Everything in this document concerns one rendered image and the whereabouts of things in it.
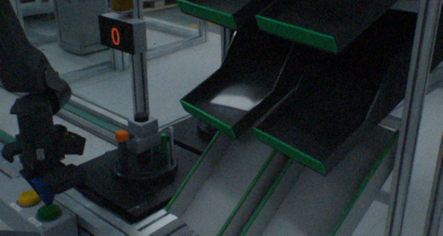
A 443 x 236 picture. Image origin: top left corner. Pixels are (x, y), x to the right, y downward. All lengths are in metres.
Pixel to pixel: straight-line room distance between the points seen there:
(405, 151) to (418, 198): 0.55
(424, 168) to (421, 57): 0.75
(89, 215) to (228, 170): 0.28
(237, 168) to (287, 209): 0.12
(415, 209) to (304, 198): 0.47
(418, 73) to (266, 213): 0.31
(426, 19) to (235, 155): 0.40
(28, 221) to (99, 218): 0.13
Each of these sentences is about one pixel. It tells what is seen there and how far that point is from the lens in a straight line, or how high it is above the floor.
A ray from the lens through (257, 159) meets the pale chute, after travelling 0.88.
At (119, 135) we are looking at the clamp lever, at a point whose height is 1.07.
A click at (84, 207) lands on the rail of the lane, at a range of 1.05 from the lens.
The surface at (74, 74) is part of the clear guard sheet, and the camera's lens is 1.53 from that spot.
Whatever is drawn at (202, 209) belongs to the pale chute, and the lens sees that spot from 0.91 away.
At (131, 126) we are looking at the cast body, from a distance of 1.07.
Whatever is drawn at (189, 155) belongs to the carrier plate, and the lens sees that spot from 1.16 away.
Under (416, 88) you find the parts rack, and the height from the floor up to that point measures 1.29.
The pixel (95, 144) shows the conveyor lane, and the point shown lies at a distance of 1.36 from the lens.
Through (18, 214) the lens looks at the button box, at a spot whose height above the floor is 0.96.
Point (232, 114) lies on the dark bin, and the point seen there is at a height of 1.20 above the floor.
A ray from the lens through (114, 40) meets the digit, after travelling 1.23.
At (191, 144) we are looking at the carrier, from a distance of 1.21.
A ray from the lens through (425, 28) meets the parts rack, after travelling 0.69.
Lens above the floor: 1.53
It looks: 24 degrees down
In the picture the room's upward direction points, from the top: straight up
